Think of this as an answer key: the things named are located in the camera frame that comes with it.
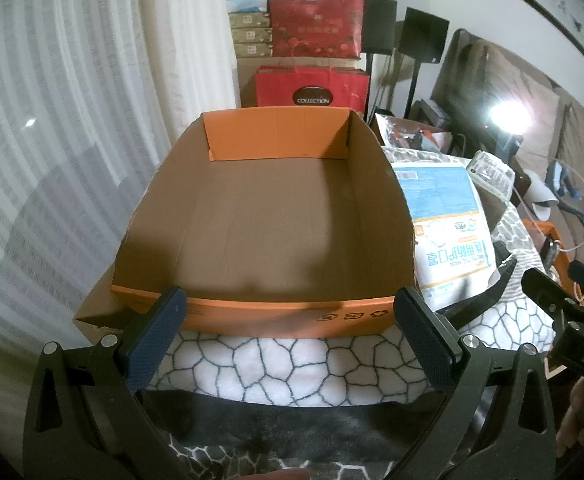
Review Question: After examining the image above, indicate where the white device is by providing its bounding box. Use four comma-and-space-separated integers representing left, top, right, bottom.
524, 170, 558, 221

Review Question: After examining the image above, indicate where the brown sofa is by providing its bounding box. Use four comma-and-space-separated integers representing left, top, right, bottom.
432, 30, 584, 281

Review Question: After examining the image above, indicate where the beige flat box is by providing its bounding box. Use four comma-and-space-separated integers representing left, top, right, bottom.
234, 42, 273, 59
232, 28, 273, 44
229, 12, 273, 30

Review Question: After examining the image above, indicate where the person's right hand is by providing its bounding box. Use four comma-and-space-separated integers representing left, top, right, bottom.
556, 375, 584, 457

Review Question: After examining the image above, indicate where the grey white patterned blanket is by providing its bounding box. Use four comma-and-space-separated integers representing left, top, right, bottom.
139, 200, 557, 408

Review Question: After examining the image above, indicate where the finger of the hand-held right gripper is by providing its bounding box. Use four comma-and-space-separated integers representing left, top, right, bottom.
520, 266, 572, 317
437, 252, 522, 323

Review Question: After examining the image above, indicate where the black speaker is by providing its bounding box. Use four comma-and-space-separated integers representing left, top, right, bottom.
356, 0, 399, 54
398, 7, 450, 64

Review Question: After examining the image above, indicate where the orange cardboard box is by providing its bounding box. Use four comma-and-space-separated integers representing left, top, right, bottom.
109, 106, 417, 343

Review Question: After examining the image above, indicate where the white blue face mask pack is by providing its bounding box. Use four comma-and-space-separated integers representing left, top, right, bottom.
391, 162, 497, 311

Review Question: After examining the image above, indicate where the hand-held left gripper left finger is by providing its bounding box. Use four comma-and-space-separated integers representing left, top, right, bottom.
22, 286, 193, 480

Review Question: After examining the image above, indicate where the dark patterned blanket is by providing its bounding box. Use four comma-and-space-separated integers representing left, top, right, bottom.
139, 390, 452, 480

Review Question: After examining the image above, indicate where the brown cardboard box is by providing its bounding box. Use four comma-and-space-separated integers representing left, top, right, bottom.
73, 267, 138, 343

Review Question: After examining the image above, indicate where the blue grey device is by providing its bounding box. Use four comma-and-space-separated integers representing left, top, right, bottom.
546, 160, 584, 241

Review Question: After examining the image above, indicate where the large red gift box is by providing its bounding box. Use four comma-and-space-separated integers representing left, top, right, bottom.
268, 0, 365, 58

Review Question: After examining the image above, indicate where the bright lamp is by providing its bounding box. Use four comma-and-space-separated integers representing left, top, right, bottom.
486, 102, 530, 161

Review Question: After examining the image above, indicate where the white striped curtain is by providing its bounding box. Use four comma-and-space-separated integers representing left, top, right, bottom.
0, 0, 243, 431

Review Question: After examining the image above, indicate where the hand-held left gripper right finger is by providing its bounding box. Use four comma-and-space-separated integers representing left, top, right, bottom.
393, 286, 560, 480

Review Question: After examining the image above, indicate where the orange case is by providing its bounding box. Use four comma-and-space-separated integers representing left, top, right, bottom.
524, 220, 572, 281

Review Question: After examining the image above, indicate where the red collection gift bag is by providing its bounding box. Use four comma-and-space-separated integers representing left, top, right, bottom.
254, 65, 371, 113

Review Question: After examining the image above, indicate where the blue white tissue box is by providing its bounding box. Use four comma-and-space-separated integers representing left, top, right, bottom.
226, 0, 270, 15

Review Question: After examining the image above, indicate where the dark printed snack bag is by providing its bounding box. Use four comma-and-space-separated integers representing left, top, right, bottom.
372, 112, 452, 153

